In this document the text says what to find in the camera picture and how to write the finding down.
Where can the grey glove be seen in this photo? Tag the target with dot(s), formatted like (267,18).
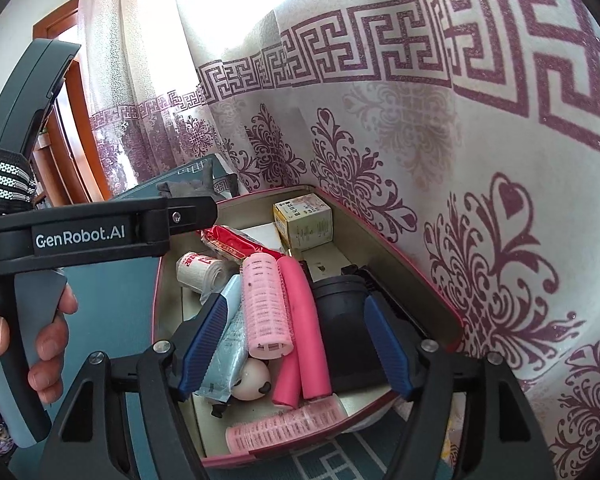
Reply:
(190,185)

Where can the grey-blue tube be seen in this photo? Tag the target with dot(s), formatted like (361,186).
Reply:
(225,340)

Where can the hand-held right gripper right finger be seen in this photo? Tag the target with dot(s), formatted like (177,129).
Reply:
(387,345)

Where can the pink-rimmed storage box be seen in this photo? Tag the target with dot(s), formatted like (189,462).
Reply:
(430,285)

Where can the white roll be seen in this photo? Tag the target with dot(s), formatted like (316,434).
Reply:
(200,275)

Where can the person's left hand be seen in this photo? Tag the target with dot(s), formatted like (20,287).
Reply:
(50,355)

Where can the wooden door frame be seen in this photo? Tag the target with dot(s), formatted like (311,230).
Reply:
(67,110)

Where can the pink hair roller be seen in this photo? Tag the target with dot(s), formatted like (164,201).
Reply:
(285,427)
(267,305)

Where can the purple lace curtain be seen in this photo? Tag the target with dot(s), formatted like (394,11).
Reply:
(140,85)

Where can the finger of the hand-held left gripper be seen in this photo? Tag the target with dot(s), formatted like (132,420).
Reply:
(190,215)

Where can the red snack packet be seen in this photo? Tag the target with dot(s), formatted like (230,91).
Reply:
(235,242)

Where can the panda toy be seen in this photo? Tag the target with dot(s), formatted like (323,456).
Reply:
(252,380)

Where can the teal table mat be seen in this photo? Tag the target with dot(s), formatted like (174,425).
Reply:
(110,300)

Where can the yellow and white box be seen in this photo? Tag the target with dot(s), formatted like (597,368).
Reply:
(305,225)

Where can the pink foam curler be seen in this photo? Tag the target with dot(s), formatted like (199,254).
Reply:
(305,320)
(286,385)

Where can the white paper packet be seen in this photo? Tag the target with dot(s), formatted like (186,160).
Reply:
(265,234)

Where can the black cup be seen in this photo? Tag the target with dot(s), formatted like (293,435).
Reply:
(345,330)

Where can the cream patterned curtain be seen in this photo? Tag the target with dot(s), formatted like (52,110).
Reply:
(430,135)

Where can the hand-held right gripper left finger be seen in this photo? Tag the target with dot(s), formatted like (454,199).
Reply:
(202,345)

